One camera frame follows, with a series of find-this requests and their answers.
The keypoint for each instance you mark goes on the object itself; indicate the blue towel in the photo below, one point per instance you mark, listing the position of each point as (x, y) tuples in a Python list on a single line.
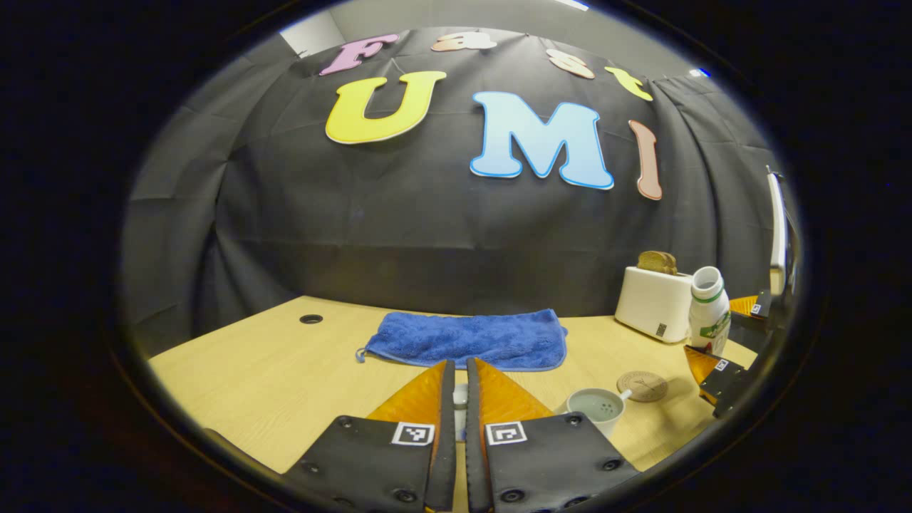
[(470, 338)]

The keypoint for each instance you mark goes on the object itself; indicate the white water bottle green label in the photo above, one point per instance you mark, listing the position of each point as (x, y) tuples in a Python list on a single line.
[(709, 313)]

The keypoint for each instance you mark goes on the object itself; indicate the white toaster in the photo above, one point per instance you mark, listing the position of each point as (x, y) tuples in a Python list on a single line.
[(652, 303)]

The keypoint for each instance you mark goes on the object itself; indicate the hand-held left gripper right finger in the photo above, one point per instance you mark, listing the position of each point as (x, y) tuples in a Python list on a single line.
[(476, 456)]

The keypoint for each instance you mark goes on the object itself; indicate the brown bread slice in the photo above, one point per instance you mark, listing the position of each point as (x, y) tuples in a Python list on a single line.
[(657, 262)]

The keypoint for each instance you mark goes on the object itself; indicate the white teacup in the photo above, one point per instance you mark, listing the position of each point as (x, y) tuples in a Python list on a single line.
[(605, 425)]

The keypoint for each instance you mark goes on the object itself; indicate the round brown coaster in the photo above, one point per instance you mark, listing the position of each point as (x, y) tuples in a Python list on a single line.
[(645, 388)]

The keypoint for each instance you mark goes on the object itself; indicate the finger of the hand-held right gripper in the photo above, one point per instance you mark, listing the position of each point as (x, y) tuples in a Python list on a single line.
[(755, 306), (727, 381)]

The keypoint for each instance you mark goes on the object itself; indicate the black backdrop cloth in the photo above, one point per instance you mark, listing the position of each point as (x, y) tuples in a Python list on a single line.
[(392, 235)]

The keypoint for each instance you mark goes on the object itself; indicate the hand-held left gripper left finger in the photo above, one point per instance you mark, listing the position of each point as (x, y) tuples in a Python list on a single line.
[(445, 456)]

